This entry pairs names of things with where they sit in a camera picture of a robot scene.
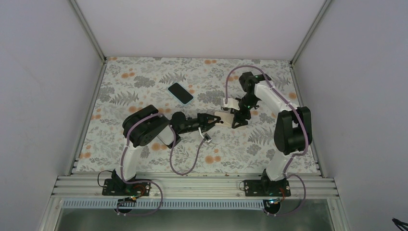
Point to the right aluminium frame post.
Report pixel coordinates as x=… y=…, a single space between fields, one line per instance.
x=310 y=32

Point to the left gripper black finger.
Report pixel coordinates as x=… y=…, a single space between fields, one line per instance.
x=208 y=119
x=206 y=126

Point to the beige phone case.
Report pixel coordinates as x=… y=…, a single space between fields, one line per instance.
x=226 y=119

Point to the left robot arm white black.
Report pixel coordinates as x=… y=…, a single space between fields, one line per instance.
x=142 y=127

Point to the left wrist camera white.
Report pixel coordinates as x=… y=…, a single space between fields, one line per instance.
x=207 y=138

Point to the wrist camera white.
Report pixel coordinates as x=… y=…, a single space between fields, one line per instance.
x=207 y=138
x=229 y=103

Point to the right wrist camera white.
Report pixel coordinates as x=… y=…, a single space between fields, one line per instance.
x=229 y=103

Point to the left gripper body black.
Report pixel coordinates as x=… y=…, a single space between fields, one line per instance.
x=191 y=121

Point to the aluminium frame post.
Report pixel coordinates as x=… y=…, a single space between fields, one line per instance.
x=310 y=32
x=87 y=29

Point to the phone in light blue case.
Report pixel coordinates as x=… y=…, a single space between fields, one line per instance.
x=180 y=93

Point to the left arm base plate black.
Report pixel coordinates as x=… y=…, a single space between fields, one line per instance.
x=111 y=188

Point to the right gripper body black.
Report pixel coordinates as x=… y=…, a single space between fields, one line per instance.
x=250 y=100

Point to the left aluminium frame post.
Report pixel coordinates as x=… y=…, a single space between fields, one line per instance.
x=87 y=29

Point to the aluminium mounting rail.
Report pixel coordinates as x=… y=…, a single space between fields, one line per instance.
x=194 y=186

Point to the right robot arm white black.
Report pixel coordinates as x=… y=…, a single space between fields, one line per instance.
x=293 y=133

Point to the floral patterned table mat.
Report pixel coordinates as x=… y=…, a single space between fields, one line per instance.
x=132 y=83

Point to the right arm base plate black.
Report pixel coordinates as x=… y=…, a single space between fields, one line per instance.
x=266 y=188

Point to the slotted cable duct grey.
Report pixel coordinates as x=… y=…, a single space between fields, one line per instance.
x=151 y=204

